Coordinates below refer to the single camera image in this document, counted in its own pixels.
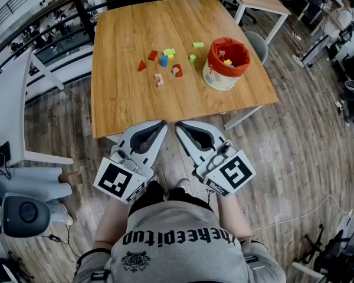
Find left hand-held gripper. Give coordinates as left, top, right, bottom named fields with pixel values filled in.
left=93, top=120, right=169, bottom=205

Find person's right forearm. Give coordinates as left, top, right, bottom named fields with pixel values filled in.
left=215, top=190, right=254, bottom=241

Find person's grey t-shirt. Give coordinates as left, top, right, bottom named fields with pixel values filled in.
left=72, top=200, right=287, bottom=283

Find black cable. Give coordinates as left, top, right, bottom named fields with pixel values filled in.
left=38, top=224, right=83, bottom=259

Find colourful toy blocks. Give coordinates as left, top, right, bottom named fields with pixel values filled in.
left=217, top=50, right=235, bottom=69

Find black metal railing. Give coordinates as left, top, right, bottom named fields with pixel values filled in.
left=0, top=0, right=225, bottom=82

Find grey device with black disc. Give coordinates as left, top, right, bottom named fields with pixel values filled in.
left=0, top=184, right=51, bottom=239

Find person's shoe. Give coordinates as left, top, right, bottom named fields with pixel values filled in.
left=174, top=177, right=191, bottom=190

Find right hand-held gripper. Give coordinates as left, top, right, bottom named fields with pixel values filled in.
left=175, top=120, right=257, bottom=197

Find grey chair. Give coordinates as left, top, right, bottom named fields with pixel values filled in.
left=243, top=30, right=269, bottom=66

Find person's left forearm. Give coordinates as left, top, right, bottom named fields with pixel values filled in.
left=91, top=193, right=131, bottom=251

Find beige storage bag red lining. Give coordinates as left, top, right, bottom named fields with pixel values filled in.
left=202, top=37, right=251, bottom=92

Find white cable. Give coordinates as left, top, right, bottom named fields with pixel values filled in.
left=250, top=193, right=354, bottom=232

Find white desk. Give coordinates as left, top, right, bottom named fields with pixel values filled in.
left=0, top=48, right=74, bottom=170

